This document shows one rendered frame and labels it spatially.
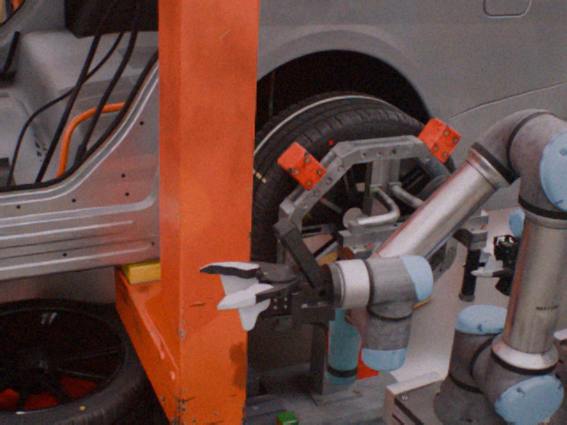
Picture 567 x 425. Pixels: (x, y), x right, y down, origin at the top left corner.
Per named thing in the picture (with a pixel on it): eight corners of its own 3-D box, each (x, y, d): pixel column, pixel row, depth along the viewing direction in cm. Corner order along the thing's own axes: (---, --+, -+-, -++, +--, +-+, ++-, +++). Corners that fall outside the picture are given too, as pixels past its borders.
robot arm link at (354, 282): (370, 269, 129) (353, 251, 136) (341, 271, 128) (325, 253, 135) (368, 314, 131) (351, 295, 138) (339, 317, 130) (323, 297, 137)
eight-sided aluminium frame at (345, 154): (437, 298, 258) (461, 128, 236) (448, 309, 253) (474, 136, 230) (271, 330, 238) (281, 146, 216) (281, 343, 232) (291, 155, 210)
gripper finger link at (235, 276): (199, 298, 135) (253, 307, 132) (199, 263, 133) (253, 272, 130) (208, 291, 138) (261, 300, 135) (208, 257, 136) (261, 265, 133)
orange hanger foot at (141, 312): (166, 298, 262) (166, 196, 248) (224, 397, 219) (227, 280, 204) (113, 307, 256) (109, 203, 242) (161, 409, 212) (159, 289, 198)
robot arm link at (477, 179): (511, 79, 146) (314, 278, 153) (543, 97, 136) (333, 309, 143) (547, 120, 151) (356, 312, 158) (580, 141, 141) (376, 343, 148)
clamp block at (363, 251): (353, 251, 213) (355, 232, 211) (370, 267, 206) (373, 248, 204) (335, 254, 212) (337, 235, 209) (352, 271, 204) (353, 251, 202)
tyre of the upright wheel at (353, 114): (375, 303, 283) (451, 118, 265) (411, 339, 263) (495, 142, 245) (194, 276, 251) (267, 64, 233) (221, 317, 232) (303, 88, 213)
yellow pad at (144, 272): (164, 256, 253) (163, 241, 251) (177, 278, 242) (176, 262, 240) (118, 263, 248) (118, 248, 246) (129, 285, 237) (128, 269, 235)
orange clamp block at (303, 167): (315, 161, 223) (294, 141, 218) (329, 172, 216) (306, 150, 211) (297, 181, 223) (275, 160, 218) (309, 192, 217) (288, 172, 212)
